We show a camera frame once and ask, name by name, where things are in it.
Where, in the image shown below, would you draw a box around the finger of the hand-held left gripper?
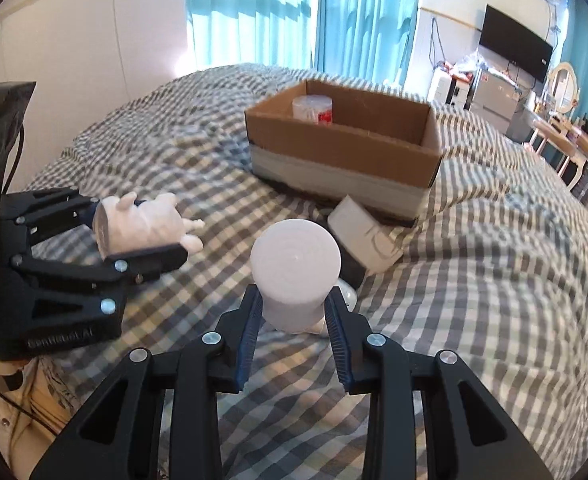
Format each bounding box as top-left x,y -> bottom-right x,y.
9,241 -> 189,319
1,187 -> 102,242

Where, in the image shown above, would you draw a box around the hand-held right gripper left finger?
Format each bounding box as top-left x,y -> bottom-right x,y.
36,285 -> 265,480

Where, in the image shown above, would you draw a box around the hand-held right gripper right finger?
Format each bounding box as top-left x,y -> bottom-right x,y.
324,292 -> 554,480

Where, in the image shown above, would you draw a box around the white cylindrical bottle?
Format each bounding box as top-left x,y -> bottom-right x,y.
250,219 -> 343,334

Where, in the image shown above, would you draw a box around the cardboard box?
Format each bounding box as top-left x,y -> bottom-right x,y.
244,79 -> 444,229

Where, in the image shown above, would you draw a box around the small white round object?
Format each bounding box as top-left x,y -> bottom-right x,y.
318,280 -> 359,336

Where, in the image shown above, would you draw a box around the small white carton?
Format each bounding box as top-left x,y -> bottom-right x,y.
326,195 -> 405,287

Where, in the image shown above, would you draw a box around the white wardrobe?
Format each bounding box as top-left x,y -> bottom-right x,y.
0,0 -> 191,196

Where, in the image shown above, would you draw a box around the grey checked blanket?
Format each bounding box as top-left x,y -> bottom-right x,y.
21,62 -> 588,480

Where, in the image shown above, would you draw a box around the person's beige clothing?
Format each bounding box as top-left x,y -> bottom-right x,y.
0,340 -> 87,480

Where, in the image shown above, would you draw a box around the white roll with red label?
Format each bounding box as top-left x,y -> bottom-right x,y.
292,95 -> 335,125

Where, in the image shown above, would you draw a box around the white appliance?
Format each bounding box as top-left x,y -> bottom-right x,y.
428,67 -> 455,107

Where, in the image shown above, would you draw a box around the white low cabinet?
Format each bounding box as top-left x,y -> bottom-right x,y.
468,67 -> 525,137

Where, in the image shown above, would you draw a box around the white dressing table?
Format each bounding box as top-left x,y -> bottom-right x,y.
522,104 -> 588,192

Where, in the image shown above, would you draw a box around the oval white-framed mirror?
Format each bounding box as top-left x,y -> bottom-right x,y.
546,61 -> 580,117

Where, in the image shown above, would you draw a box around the black television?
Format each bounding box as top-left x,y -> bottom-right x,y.
478,4 -> 554,84

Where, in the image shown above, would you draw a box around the black cable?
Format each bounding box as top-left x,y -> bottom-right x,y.
3,124 -> 26,197

